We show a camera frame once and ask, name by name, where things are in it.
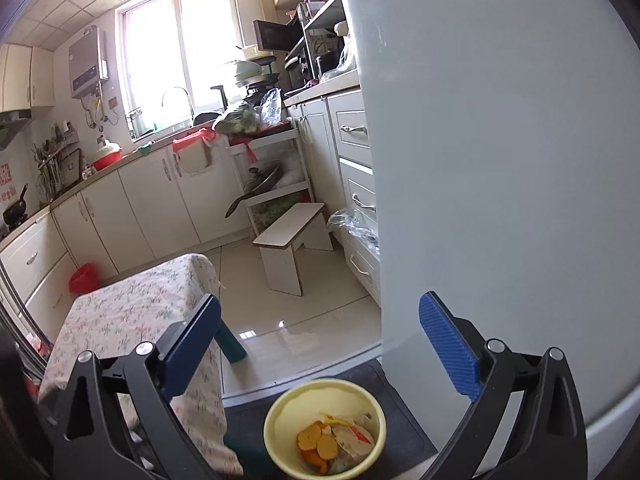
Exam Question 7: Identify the black frying wok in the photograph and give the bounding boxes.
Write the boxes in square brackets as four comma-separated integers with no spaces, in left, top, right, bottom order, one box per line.
[2,184,30,226]

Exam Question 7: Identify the range hood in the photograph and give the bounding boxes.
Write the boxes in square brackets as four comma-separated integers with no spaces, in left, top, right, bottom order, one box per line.
[0,109,36,148]

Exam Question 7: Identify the red basin with lid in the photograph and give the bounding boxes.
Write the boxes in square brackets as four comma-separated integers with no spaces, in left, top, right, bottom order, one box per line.
[91,137,125,172]

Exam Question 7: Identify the stack of pots and bowls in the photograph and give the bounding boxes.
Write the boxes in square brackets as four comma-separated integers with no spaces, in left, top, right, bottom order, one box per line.
[225,45,278,88]

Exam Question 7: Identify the white trolley rack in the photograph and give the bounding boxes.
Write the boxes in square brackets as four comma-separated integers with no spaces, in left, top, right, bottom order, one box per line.
[225,127,316,241]

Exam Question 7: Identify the black microwave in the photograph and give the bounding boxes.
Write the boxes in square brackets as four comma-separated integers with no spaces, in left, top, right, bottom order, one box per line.
[252,19,293,53]

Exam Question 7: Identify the bag of green vegetables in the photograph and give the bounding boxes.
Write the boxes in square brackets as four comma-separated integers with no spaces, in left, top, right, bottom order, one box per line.
[212,100,261,136]

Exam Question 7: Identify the black floor mat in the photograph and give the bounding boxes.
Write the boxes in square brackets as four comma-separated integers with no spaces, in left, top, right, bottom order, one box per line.
[220,360,451,480]

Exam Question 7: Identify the silver water heater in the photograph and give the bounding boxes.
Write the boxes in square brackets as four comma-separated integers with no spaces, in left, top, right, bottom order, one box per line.
[68,25,110,100]

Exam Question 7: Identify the table with floral cloth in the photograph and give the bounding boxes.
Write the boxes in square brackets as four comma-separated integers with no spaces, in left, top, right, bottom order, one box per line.
[37,254,246,480]

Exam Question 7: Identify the black wok with lid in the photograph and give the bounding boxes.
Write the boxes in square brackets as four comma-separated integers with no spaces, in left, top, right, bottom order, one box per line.
[225,160,283,218]

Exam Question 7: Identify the wall utensil rack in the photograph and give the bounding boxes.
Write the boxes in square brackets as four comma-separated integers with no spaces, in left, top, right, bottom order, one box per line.
[31,120,83,203]

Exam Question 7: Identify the white countertop shelf rack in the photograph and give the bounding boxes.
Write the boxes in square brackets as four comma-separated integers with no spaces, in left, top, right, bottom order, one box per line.
[297,0,361,88]

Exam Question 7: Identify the red trash bin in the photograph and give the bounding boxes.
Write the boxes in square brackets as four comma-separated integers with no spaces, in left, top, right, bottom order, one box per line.
[68,263,101,295]

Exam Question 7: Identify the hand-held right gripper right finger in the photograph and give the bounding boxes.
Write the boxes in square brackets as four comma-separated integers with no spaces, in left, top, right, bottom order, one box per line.
[419,291,588,480]

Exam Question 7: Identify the clear plastic bag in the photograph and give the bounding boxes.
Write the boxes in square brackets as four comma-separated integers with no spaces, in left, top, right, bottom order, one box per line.
[257,88,283,128]

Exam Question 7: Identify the white drawer cabinet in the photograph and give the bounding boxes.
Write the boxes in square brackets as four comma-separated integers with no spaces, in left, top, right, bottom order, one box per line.
[285,87,383,306]

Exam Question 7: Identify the shiny plastic bag on drawer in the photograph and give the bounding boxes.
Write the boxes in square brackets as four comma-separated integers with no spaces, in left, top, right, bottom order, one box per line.
[327,207,381,256]

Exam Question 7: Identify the grey metal pipe bundle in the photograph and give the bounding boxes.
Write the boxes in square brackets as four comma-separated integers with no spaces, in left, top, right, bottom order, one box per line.
[0,260,53,376]

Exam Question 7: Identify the white refrigerator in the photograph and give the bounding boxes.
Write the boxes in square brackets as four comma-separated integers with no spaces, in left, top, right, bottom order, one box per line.
[330,0,640,441]

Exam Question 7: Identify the white wooden stool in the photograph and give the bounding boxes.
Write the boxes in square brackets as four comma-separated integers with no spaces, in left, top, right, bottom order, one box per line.
[252,202,334,297]

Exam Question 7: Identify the small orange peel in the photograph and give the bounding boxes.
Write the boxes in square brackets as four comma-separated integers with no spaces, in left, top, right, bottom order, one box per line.
[316,435,342,461]

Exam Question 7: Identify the white base cabinets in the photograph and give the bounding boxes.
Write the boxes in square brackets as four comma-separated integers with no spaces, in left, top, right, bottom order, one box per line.
[0,142,251,331]

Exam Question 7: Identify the red and white hanging bag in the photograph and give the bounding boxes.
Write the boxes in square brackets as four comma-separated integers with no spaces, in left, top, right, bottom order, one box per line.
[172,129,217,177]

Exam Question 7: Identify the chrome faucet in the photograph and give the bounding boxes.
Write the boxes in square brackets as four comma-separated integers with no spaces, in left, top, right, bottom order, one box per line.
[161,86,196,131]

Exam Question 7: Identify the cream upper cabinets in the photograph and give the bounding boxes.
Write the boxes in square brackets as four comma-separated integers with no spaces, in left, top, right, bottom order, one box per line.
[0,42,56,113]

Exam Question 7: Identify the red and white paper wrapper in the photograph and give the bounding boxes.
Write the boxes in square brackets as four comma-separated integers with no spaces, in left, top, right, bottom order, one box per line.
[330,412,376,461]

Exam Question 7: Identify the red wall decal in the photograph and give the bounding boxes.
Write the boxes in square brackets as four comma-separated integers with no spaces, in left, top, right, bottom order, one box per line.
[0,162,16,201]

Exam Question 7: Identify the yellow plastic bucket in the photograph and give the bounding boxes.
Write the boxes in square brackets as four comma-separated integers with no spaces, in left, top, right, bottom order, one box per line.
[263,379,387,478]

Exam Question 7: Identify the crumpled plastic bag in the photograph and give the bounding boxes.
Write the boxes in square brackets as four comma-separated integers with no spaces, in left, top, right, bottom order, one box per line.
[335,42,358,76]

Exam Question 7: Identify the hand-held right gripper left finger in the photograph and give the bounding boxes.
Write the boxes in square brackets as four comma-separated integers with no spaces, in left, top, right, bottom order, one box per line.
[62,295,223,480]

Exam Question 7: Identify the window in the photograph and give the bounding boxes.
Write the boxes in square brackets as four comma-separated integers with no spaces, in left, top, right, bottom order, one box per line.
[115,0,266,141]

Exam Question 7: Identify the black countertop oven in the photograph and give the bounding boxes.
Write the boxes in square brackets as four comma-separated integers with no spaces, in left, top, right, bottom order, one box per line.
[284,35,321,91]

